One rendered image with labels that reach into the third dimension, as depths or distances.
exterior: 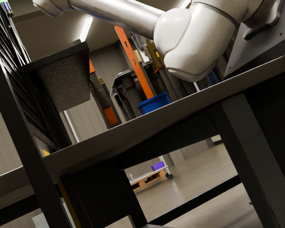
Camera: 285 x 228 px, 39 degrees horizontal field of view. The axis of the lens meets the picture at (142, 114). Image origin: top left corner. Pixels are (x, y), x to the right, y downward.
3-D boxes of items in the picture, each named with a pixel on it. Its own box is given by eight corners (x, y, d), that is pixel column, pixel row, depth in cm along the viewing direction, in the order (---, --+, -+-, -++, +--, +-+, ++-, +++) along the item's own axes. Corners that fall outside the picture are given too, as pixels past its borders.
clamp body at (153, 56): (187, 113, 184) (155, 45, 187) (193, 110, 174) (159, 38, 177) (175, 119, 183) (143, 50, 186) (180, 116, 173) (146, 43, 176)
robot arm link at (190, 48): (232, 13, 112) (197, 83, 113) (241, 32, 127) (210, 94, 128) (40, -54, 144) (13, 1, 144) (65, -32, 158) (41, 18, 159)
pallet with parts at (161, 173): (154, 177, 884) (148, 164, 887) (166, 174, 810) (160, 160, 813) (108, 200, 843) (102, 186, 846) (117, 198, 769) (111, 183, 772)
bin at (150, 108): (171, 117, 156) (162, 96, 157) (177, 113, 146) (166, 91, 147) (146, 128, 154) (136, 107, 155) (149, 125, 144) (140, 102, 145)
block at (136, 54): (168, 121, 184) (135, 51, 188) (170, 121, 181) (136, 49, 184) (162, 125, 184) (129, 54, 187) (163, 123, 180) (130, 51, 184)
